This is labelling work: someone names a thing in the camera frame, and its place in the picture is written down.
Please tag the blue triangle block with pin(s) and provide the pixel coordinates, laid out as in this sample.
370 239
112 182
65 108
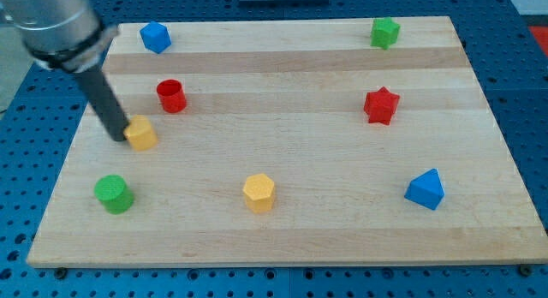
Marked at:
426 190

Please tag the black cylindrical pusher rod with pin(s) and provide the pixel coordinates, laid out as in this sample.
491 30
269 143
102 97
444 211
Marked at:
100 96

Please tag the red star block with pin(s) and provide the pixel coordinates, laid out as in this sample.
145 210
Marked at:
380 106

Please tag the red cylinder block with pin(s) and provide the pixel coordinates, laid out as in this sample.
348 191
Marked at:
171 95

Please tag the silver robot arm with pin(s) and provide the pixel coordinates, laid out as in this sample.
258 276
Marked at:
70 35

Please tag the yellow hexagon block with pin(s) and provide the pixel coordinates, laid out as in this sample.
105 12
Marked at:
259 193

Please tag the wooden board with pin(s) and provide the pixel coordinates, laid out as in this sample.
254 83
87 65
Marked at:
285 98

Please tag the green cylinder block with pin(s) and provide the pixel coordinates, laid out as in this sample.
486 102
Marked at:
113 194

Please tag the blue cube block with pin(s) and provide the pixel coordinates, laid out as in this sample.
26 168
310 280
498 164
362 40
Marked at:
155 37

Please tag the green star block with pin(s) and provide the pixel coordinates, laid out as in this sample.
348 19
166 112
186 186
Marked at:
384 32

